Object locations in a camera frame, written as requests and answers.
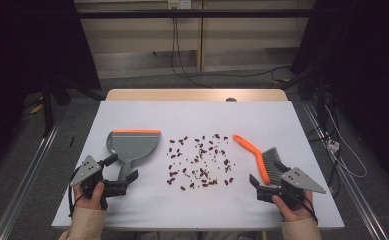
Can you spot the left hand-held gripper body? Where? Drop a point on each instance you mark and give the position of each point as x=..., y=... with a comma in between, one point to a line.
x=87, y=170

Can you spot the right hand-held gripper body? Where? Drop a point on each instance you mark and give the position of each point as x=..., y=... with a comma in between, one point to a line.
x=297, y=180

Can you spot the orange brush with grey bristles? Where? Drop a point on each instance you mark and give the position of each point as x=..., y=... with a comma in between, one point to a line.
x=260, y=160

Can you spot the grey dustpan with orange edge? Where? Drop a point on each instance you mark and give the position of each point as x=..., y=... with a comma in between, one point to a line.
x=132, y=146

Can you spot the group of red beans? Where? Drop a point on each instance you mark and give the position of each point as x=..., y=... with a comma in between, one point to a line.
x=202, y=173

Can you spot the person's left hand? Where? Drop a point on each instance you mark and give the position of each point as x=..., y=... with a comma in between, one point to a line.
x=93, y=202

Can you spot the person's right hand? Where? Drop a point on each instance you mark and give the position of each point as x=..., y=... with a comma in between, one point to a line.
x=293, y=213

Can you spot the small black floor object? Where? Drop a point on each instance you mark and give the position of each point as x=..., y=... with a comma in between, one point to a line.
x=71, y=141

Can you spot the white power strip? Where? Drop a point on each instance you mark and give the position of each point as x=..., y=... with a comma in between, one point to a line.
x=333, y=145

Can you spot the black stand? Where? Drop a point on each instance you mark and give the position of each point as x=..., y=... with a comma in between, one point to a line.
x=320, y=96
x=47, y=106

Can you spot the group of small green beans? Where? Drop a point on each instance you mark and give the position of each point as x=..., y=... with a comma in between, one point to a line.
x=201, y=154

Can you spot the dark round table grommet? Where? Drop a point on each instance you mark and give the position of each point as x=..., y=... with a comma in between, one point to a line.
x=231, y=99

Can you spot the white table cover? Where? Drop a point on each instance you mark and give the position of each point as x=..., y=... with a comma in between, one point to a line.
x=195, y=115

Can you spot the wooden table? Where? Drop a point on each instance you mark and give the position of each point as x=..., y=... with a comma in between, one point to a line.
x=182, y=95

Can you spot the black curtain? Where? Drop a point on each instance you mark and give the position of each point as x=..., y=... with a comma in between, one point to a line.
x=365, y=50
x=22, y=50

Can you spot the black horizontal bar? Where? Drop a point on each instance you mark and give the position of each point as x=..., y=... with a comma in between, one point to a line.
x=195, y=13

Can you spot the metal floor rail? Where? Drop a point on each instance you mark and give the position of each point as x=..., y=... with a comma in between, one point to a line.
x=348, y=186
x=25, y=180

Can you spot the white wall socket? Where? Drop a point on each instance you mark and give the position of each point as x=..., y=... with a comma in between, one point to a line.
x=179, y=4

